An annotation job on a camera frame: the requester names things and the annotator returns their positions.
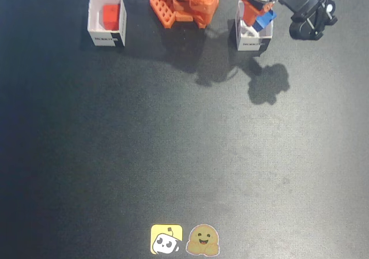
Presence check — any blue cube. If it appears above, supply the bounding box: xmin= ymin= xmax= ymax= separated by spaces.
xmin=253 ymin=10 xmax=277 ymax=33

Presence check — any red cube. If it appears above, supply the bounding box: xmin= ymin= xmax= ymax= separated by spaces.
xmin=102 ymin=4 xmax=121 ymax=31

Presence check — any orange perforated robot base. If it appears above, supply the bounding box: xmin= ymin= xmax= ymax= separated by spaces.
xmin=149 ymin=0 xmax=177 ymax=29

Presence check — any white cardboard box, black label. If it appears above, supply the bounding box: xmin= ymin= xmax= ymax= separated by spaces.
xmin=87 ymin=0 xmax=127 ymax=47
xmin=235 ymin=0 xmax=274 ymax=51

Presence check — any hugging face emoji sticker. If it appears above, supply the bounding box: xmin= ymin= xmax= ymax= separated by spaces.
xmin=186 ymin=223 xmax=220 ymax=256

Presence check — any yellow robot face sticker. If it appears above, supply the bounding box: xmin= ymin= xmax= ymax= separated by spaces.
xmin=150 ymin=224 xmax=183 ymax=255

